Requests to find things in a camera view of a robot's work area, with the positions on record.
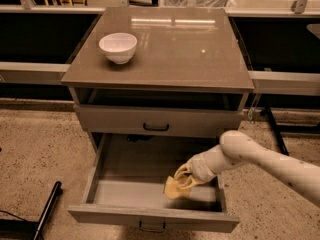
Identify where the black drawer handle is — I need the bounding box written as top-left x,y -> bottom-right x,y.
139,221 -> 166,233
143,123 -> 170,132

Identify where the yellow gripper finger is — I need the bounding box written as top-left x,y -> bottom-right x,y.
173,163 -> 190,181
177,175 -> 202,189

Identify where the black middle drawer handle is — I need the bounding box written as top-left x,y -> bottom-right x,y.
139,221 -> 166,233

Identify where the grey metal railing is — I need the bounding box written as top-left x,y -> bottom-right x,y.
0,6 -> 320,96

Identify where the grey drawer cabinet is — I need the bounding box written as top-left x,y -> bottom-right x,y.
61,6 -> 255,152

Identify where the closed grey top drawer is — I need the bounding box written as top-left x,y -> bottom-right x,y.
74,105 -> 243,138

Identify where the black top drawer handle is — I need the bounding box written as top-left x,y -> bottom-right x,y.
143,123 -> 170,132

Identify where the white ceramic bowl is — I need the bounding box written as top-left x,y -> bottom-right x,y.
99,33 -> 137,64

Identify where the black stand leg right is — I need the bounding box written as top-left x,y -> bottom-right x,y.
264,105 -> 289,156

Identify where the black stand leg left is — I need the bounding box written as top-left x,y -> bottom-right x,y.
0,181 -> 63,240

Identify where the yellow sponge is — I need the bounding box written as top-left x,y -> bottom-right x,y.
163,176 -> 190,199

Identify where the open grey middle drawer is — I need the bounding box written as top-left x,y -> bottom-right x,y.
68,134 -> 239,233

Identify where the black stand leg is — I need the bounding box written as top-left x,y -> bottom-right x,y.
264,105 -> 289,156
0,181 -> 63,240

